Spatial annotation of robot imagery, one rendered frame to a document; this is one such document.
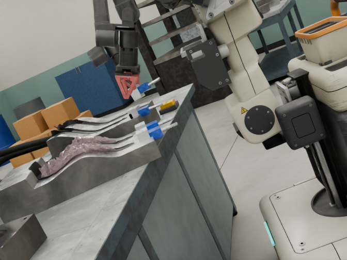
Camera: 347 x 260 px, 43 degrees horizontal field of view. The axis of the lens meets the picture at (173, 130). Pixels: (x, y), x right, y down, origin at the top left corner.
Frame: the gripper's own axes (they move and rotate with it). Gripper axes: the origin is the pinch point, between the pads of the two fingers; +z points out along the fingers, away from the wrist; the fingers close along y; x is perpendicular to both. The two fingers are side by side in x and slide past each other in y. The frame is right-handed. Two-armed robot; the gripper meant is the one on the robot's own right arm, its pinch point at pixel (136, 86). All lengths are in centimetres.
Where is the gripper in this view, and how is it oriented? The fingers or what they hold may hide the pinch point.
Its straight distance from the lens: 174.3
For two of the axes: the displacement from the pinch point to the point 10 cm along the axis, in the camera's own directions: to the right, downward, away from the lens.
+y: -2.1, 1.9, -9.6
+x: 8.4, -4.8, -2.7
